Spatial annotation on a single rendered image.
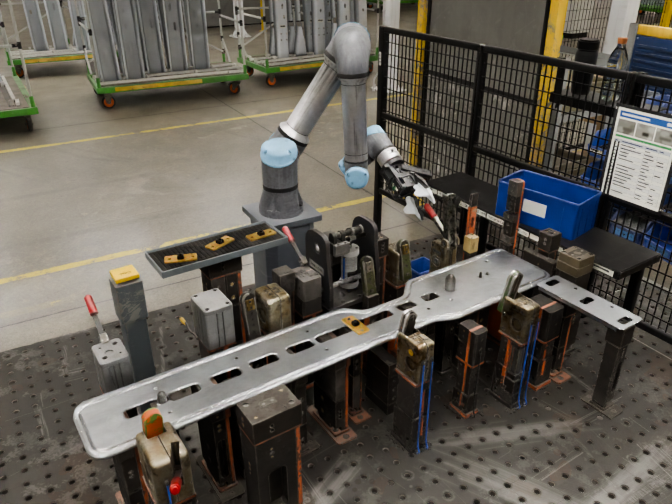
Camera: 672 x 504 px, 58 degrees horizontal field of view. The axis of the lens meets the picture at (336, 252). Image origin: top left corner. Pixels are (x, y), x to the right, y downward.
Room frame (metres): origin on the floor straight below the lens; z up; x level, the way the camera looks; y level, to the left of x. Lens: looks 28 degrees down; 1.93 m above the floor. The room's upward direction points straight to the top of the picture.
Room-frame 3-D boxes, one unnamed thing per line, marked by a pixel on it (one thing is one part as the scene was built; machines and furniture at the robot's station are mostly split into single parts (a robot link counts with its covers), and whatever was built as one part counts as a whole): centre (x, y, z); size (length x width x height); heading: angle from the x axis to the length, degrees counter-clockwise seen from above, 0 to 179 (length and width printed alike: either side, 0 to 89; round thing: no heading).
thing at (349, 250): (1.58, -0.02, 0.94); 0.18 x 0.13 x 0.49; 124
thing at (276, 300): (1.39, 0.17, 0.89); 0.13 x 0.11 x 0.38; 34
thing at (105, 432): (1.33, -0.04, 1.00); 1.38 x 0.22 x 0.02; 124
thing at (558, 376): (1.53, -0.68, 0.84); 0.11 x 0.06 x 0.29; 34
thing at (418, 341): (1.24, -0.20, 0.87); 0.12 x 0.09 x 0.35; 34
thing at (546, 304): (1.50, -0.60, 0.84); 0.11 x 0.10 x 0.28; 34
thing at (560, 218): (1.96, -0.73, 1.10); 0.30 x 0.17 x 0.13; 44
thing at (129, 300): (1.36, 0.54, 0.92); 0.08 x 0.08 x 0.44; 34
